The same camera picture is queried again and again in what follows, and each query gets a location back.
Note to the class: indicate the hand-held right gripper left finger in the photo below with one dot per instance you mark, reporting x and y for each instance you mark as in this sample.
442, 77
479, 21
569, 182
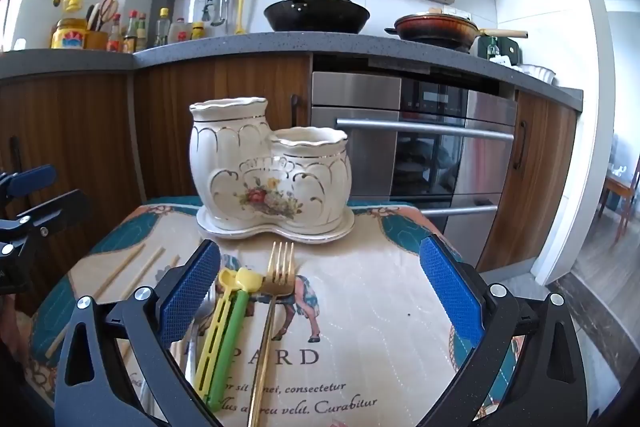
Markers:
190, 292

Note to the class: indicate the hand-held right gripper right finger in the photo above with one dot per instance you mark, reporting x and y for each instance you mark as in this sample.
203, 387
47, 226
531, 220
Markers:
450, 292

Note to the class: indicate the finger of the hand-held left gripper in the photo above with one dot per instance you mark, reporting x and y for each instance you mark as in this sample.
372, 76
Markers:
32, 179
60, 209

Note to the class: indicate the yellow plastic spoon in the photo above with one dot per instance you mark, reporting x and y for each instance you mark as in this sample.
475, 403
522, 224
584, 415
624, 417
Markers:
227, 279

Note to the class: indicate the green utensil with yellow head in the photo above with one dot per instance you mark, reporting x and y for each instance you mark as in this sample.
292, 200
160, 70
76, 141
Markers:
232, 337

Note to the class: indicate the gold metal fork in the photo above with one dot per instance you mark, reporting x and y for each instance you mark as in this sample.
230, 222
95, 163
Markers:
280, 284

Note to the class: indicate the white floral ceramic utensil holder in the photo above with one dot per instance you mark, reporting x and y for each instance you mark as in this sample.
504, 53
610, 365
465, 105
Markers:
235, 157

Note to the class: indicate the silver metal spoon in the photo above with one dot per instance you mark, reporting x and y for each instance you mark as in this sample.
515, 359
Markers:
194, 347

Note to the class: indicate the printed quilted table mat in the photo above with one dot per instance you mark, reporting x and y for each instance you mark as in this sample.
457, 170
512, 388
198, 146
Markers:
375, 332

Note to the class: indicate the white ceramic holder tray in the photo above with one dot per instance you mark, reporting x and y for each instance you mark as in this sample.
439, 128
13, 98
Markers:
280, 234

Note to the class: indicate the large yellow jar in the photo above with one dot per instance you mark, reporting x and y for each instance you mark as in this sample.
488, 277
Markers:
69, 33

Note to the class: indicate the wooden knife holder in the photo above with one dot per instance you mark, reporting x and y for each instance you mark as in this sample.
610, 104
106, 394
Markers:
95, 39

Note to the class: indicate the red-cap sauce bottle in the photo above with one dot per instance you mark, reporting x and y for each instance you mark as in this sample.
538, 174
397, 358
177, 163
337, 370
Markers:
131, 32
115, 36

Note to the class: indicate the wooden base cabinet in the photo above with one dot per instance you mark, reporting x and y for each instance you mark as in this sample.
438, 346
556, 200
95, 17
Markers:
200, 97

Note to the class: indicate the yellow valve fitting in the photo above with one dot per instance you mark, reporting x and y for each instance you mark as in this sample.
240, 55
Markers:
73, 3

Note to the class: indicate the green-label sauce bottle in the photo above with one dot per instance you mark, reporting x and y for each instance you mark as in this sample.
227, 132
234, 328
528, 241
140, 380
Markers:
141, 33

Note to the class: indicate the wooden dining chair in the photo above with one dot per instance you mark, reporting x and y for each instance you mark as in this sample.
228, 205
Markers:
622, 194

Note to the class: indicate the yellow-cap oil bottle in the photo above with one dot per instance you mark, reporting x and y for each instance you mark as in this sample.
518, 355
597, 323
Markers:
161, 28

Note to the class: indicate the white plastic jug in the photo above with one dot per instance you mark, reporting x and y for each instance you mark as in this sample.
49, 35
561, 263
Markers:
181, 32

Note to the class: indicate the stainless steel built-in oven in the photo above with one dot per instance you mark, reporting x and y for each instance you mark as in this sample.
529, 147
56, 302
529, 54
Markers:
360, 97

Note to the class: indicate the small yellow bottle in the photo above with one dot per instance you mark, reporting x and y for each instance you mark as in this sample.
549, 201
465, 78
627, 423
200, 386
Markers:
198, 31

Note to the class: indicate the grey speckled kitchen counter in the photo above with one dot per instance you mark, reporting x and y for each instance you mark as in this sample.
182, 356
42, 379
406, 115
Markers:
225, 44

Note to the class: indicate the white fluted dish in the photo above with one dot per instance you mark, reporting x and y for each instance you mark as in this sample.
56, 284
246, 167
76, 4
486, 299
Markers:
540, 73

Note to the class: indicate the small glass bottle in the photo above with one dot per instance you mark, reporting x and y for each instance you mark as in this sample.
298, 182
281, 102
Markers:
493, 49

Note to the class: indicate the dark green container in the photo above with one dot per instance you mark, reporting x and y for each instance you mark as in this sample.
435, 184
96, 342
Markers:
509, 52

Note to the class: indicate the hanging metal kitchen tool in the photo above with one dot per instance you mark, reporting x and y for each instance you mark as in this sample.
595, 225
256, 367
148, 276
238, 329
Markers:
222, 4
207, 4

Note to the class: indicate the yellow hanging spatula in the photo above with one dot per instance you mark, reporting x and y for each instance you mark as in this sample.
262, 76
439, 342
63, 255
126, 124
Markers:
241, 7

